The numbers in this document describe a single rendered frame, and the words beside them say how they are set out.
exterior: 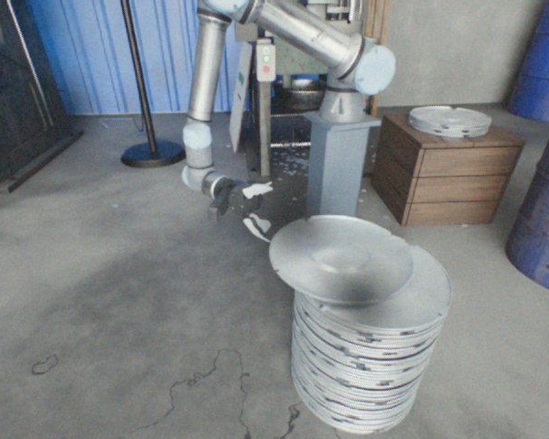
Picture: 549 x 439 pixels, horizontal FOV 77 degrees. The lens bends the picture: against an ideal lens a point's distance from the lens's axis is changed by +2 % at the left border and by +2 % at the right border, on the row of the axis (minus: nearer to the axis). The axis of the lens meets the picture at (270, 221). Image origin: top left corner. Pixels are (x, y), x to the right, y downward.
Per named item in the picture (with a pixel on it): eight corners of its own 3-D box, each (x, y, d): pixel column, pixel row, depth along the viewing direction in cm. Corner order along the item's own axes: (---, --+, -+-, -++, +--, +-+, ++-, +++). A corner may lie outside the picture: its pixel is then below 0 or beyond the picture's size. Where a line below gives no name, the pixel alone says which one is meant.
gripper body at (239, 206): (266, 185, 89) (236, 172, 96) (242, 195, 84) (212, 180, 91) (266, 209, 93) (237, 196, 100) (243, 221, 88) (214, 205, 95)
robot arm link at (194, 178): (177, 163, 99) (181, 189, 104) (200, 174, 93) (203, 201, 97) (199, 155, 104) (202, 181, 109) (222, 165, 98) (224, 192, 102)
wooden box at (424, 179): (492, 223, 140) (527, 141, 122) (401, 227, 138) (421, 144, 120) (444, 181, 174) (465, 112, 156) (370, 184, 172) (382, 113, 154)
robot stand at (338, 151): (361, 236, 133) (382, 120, 109) (319, 246, 127) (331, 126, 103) (337, 213, 148) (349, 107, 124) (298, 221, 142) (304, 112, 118)
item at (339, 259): (446, 278, 64) (447, 275, 64) (311, 326, 55) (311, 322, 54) (356, 208, 87) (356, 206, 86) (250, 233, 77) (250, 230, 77)
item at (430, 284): (479, 279, 65) (480, 276, 65) (392, 365, 50) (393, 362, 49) (356, 219, 84) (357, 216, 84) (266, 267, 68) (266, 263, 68)
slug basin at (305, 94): (342, 111, 174) (344, 91, 169) (276, 113, 171) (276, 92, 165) (325, 96, 203) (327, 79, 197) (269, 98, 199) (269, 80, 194)
